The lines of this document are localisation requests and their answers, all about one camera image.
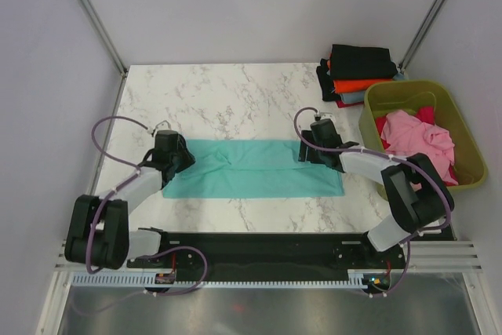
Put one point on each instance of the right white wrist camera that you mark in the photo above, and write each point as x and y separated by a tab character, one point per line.
322	115

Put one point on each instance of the olive green plastic bin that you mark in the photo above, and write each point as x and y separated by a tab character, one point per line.
402	118

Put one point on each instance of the right aluminium frame post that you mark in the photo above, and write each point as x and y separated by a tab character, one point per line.
422	32

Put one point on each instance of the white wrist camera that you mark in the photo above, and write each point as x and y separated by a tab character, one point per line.
163	125
322	115

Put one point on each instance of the teal t shirt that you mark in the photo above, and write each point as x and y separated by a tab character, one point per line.
249	169

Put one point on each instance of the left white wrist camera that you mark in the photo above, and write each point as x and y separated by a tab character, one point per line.
163	125

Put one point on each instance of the grey blue folded t shirt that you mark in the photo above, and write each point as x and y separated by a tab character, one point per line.
350	98

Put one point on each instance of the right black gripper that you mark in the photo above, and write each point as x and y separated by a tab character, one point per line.
310	156

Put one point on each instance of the white slotted cable duct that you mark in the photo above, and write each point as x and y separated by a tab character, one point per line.
151	280

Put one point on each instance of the left aluminium frame post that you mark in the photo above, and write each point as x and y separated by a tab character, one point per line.
102	34

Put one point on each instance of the black folded t shirt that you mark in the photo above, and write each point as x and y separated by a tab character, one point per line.
360	62
325	82

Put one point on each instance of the aluminium frame post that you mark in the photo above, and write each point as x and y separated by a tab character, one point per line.
422	32
102	34

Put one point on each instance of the pink t shirt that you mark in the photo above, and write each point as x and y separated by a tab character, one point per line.
421	146

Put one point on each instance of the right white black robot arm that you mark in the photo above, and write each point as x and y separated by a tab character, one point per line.
417	196

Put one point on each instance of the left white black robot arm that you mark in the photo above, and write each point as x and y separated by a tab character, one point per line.
99	236

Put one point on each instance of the red folded t shirt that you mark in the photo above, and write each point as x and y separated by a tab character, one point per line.
341	104

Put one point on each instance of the red t shirt in bin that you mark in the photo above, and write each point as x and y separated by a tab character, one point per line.
427	115

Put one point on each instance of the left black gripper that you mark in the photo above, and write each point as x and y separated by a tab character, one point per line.
188	158

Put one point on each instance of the orange folded t shirt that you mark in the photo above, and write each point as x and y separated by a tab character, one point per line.
357	85

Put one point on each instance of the black folded t shirt bottom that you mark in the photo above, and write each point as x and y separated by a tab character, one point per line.
325	82

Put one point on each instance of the black folded t shirt top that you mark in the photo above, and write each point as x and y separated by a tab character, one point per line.
360	62

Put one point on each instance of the aluminium front rail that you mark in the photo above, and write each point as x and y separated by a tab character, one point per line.
443	257

